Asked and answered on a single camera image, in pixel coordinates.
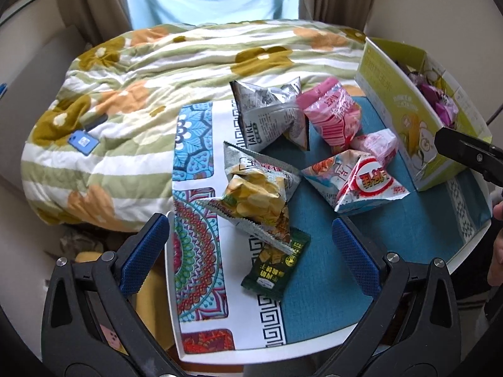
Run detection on yellow potato chips packet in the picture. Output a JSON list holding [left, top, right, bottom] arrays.
[[195, 141, 302, 256]]

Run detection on large pink snack packet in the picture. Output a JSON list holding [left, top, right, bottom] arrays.
[[296, 78, 363, 154]]

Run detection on dark purple snack packet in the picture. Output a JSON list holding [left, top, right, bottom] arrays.
[[406, 68, 458, 126]]

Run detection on yellow cushion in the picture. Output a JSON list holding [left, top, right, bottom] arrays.
[[75, 251, 177, 352]]

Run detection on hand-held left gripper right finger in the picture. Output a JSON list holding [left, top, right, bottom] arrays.
[[326, 216, 462, 377]]

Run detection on small black flat object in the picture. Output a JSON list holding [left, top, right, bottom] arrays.
[[84, 114, 108, 132]]

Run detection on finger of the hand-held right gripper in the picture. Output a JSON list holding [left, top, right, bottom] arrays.
[[434, 126, 503, 186]]

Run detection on blue card on bed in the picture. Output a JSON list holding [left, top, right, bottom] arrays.
[[68, 128, 99, 156]]

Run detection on floral striped blanket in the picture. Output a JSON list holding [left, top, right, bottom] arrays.
[[21, 19, 378, 232]]

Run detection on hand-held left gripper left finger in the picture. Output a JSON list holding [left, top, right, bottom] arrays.
[[41, 213, 185, 377]]

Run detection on dark green snack packet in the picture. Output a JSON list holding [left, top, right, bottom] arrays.
[[240, 228, 311, 299]]

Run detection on small pink snack packet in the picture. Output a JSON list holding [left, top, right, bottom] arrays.
[[351, 129, 399, 166]]

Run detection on yellow-green cardboard box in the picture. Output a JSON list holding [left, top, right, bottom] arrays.
[[356, 37, 494, 192]]

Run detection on grey white snack packet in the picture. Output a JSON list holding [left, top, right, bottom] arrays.
[[229, 76, 311, 153]]

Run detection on person's right hand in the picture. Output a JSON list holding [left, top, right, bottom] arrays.
[[486, 200, 503, 285]]

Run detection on grey headboard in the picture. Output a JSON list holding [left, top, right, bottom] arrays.
[[0, 24, 93, 142]]

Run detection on white red blue snack packet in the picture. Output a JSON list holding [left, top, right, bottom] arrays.
[[301, 149, 410, 216]]

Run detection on white table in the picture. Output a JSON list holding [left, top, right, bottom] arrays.
[[165, 96, 500, 365]]

